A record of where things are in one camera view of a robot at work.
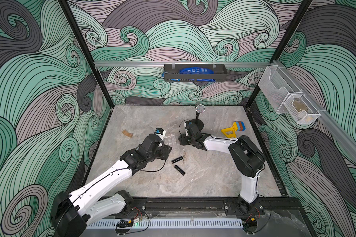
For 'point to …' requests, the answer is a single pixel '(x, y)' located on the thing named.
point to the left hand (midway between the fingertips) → (170, 146)
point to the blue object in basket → (197, 70)
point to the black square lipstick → (179, 170)
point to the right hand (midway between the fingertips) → (185, 137)
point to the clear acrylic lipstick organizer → (170, 139)
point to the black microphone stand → (200, 109)
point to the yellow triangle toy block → (234, 129)
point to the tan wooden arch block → (125, 132)
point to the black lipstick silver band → (177, 159)
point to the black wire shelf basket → (171, 73)
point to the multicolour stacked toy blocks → (239, 126)
